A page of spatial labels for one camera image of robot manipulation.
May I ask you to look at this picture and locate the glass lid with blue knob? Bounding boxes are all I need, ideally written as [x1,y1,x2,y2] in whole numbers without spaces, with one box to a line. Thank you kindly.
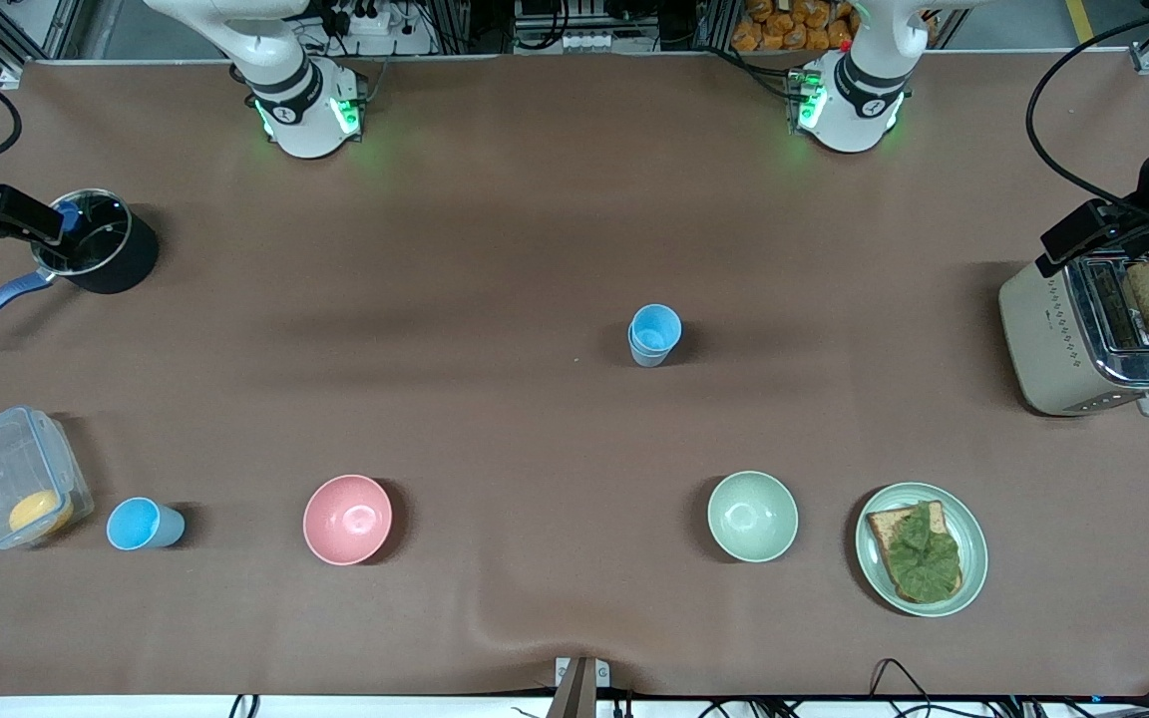
[33,189,132,277]

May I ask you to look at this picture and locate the beige chrome toaster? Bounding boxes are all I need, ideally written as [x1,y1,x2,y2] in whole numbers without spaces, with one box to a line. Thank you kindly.
[997,249,1149,418]

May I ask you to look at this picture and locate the round yellow food piece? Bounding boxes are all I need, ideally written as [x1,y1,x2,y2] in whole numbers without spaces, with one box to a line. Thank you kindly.
[8,489,75,535]

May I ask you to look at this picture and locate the pale green plate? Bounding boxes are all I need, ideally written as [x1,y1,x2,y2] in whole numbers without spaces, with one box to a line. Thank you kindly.
[855,483,989,618]

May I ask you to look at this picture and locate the brown bread slice under lettuce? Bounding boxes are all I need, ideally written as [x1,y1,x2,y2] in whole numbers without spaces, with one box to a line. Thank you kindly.
[866,501,964,605]

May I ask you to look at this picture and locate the green lettuce leaf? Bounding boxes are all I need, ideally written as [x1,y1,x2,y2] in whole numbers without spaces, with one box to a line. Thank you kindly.
[882,502,962,602]

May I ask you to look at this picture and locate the orange snack bag pile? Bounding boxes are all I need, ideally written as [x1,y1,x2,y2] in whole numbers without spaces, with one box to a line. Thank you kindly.
[731,0,855,53]

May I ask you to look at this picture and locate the brown table cover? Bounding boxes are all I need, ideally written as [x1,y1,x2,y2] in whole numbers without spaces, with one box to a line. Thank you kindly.
[0,50,1149,699]

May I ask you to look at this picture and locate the pale green bowl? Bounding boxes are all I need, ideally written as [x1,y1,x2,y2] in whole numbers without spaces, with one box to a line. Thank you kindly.
[706,471,800,563]

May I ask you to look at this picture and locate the pink bowl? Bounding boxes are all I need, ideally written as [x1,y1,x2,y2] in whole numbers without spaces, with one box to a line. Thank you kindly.
[302,474,394,566]

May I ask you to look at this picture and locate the black saucepan with blue handle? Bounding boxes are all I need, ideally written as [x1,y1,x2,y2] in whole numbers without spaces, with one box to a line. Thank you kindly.
[0,187,159,343]

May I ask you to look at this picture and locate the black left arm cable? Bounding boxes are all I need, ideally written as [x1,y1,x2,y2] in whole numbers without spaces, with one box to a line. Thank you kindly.
[1025,0,1149,215]

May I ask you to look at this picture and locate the black looped floor cable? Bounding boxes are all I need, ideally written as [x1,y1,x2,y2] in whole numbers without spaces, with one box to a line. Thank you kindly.
[869,658,935,718]

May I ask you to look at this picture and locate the metal table edge bracket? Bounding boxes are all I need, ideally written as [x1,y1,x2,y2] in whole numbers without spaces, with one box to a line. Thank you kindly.
[555,656,610,718]

